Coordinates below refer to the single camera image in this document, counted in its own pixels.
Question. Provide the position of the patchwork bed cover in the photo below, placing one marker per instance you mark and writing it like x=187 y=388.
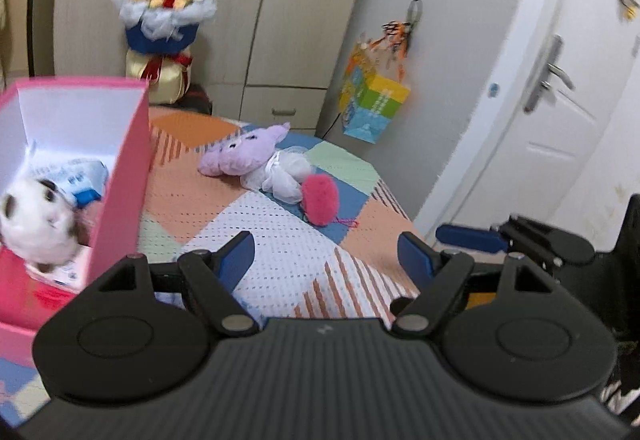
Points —
x=280 y=240

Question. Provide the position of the dark brown stool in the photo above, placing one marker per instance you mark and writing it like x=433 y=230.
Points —
x=200 y=100

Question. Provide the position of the pink fluffy ball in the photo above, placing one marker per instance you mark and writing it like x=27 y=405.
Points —
x=320 y=197

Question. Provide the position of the white tissue packet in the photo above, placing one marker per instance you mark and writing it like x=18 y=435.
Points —
x=70 y=270

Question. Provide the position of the colourful paper gift bag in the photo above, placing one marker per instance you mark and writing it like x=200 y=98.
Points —
x=375 y=105

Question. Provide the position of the white mesh puff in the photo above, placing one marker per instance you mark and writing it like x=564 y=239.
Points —
x=280 y=175

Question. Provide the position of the purple plush toy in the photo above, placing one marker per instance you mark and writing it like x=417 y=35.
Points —
x=240 y=155

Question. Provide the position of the blue wrapped flower bouquet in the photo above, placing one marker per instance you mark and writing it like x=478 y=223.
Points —
x=160 y=25

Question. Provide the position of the white door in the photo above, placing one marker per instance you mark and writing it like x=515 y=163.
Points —
x=565 y=145

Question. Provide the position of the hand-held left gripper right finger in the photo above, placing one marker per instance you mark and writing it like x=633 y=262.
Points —
x=412 y=260

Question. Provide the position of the blue round sticker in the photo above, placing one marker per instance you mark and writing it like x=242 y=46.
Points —
x=494 y=90

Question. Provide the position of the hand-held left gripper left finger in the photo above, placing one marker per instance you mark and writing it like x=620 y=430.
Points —
x=237 y=260

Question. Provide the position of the white brown plush toy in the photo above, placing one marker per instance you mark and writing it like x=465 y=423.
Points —
x=35 y=220

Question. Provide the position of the pink storage box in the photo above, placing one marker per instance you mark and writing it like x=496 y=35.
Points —
x=127 y=180

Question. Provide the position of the white blue wet wipes packet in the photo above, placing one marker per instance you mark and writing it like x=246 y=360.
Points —
x=80 y=175

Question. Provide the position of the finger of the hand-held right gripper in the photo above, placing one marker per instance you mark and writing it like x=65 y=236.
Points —
x=470 y=237

